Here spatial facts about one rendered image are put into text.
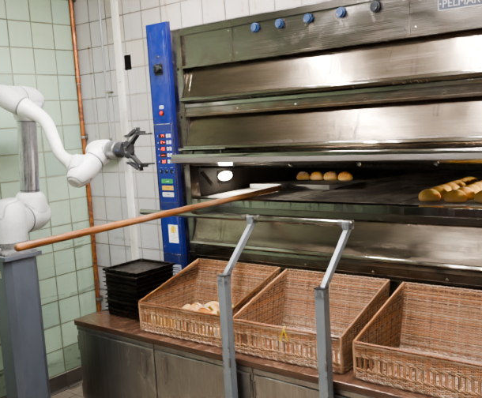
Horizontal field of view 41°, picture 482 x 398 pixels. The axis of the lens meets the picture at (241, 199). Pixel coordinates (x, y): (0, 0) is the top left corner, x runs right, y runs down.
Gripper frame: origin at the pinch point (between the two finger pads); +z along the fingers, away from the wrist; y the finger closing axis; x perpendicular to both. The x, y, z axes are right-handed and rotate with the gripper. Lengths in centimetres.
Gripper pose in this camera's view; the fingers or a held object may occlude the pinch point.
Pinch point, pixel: (149, 148)
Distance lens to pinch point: 295.3
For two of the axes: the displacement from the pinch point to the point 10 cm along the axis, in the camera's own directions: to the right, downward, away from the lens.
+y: 0.6, 9.9, 1.2
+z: 7.9, 0.2, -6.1
